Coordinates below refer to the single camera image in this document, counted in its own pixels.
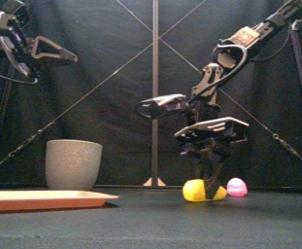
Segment pink rectangular plate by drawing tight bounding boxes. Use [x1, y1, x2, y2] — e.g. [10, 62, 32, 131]
[0, 189, 121, 214]

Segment grey cable on right arm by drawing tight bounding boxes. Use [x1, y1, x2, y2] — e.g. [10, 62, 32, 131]
[187, 43, 249, 102]

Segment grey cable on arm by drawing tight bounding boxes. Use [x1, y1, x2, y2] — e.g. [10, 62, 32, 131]
[187, 43, 249, 102]
[0, 67, 40, 86]

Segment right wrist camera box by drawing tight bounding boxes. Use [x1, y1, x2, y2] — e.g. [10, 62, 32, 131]
[135, 93, 189, 120]

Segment small pink toy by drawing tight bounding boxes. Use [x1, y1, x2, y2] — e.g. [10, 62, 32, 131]
[227, 177, 249, 198]

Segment grey speckled cup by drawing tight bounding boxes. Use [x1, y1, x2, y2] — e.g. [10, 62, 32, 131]
[44, 139, 104, 192]

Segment vertical metal frame pole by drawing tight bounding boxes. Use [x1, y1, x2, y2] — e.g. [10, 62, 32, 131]
[141, 0, 168, 188]

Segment grey cable on left arm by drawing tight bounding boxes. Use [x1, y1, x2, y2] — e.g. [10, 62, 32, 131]
[0, 67, 40, 86]

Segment diagonal brace wire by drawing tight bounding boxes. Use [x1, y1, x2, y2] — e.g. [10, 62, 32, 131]
[116, 0, 302, 172]
[0, 0, 208, 176]

